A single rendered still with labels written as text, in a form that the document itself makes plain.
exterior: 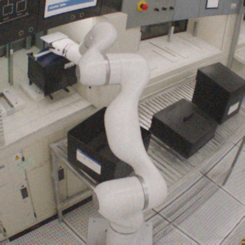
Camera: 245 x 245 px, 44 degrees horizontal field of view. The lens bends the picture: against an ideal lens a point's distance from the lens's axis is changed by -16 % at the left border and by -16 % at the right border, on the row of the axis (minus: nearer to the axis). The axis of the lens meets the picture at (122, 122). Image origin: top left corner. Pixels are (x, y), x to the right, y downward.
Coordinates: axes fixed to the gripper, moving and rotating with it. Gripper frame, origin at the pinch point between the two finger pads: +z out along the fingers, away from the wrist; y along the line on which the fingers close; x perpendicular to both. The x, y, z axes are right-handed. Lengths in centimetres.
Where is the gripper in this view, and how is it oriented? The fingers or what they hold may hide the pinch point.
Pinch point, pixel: (53, 40)
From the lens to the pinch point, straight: 166.8
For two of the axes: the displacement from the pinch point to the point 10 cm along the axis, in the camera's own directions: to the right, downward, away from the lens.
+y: 7.3, -3.5, 5.9
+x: 1.2, -7.8, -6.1
